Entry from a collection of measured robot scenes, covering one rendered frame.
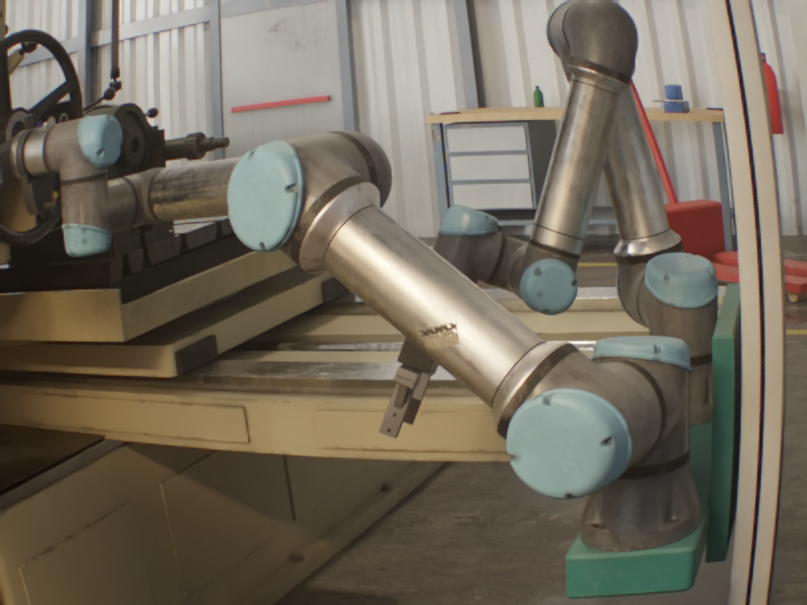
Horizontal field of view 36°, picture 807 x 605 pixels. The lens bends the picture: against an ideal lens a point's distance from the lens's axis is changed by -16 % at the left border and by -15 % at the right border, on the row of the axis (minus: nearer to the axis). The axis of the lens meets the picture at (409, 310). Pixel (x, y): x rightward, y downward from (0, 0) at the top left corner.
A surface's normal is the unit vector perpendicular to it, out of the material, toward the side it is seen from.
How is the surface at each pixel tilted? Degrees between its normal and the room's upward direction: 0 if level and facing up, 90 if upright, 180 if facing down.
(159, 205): 111
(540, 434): 94
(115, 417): 90
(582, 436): 95
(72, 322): 90
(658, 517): 73
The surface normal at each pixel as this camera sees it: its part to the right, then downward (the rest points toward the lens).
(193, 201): -0.50, 0.53
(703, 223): 0.54, 0.11
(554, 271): 0.12, 0.18
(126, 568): 0.93, -0.01
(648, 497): -0.06, -0.11
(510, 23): -0.35, 0.20
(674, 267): -0.07, -0.95
